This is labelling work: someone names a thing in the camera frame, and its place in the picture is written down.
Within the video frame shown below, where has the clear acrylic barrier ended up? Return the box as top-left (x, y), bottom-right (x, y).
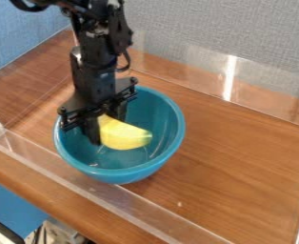
top-left (0, 129), bottom-right (234, 244)
top-left (129, 30), bottom-right (299, 126)

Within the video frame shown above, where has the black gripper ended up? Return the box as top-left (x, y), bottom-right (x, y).
top-left (57, 47), bottom-right (139, 145)

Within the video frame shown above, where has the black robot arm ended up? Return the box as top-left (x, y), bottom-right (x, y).
top-left (9, 0), bottom-right (139, 145)

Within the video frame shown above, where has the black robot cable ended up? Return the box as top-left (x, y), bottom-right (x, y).
top-left (115, 51), bottom-right (133, 73)

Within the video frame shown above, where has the blue plastic bowl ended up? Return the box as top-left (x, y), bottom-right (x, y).
top-left (53, 86), bottom-right (186, 185)

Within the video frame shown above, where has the yellow toy banana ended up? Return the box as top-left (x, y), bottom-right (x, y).
top-left (97, 114), bottom-right (152, 151)

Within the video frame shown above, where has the clear acrylic back barrier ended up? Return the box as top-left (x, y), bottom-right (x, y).
top-left (129, 30), bottom-right (299, 126)

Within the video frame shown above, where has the clear acrylic front barrier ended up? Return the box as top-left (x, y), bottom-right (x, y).
top-left (0, 129), bottom-right (234, 244)

